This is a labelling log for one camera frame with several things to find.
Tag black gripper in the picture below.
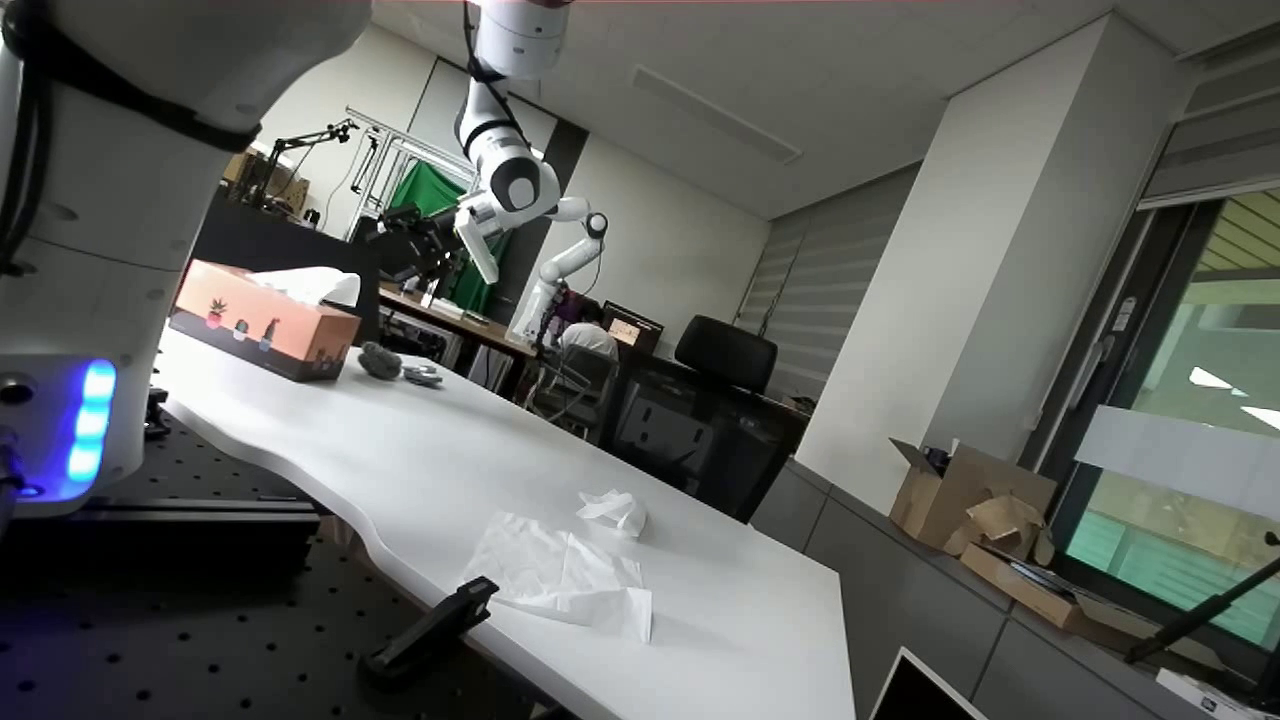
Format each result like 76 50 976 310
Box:
350 213 466 322

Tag white pulled tissue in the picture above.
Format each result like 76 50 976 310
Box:
246 264 362 310

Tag pink tissue box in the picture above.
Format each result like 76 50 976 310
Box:
172 262 366 388

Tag small crumpled white tissue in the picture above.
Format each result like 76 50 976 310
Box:
573 486 652 545

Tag open cardboard box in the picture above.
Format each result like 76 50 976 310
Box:
887 437 1066 563

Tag dark grey lump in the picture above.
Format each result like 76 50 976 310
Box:
355 342 410 384

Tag wooden desk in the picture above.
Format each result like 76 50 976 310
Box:
378 285 542 391

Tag grey mesh chair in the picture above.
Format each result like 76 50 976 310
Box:
519 315 625 437

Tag crumpled clear plastic bag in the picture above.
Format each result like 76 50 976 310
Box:
459 507 661 650

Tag black table clamp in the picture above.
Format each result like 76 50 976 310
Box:
362 572 506 694

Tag black office chair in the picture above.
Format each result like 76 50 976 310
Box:
673 314 785 402

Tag dark office desk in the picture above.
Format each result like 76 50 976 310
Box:
609 357 813 529

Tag black perforated breadboard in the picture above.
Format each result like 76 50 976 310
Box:
0 414 580 720

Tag grey low cabinet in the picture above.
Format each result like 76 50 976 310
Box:
747 458 1212 720

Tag laptop with white edge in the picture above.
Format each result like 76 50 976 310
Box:
863 644 992 720

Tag grey window blind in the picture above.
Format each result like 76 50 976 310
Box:
1136 22 1280 215

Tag black tripod leg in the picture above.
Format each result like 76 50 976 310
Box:
1124 533 1280 672

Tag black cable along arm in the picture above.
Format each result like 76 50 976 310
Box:
0 0 266 277

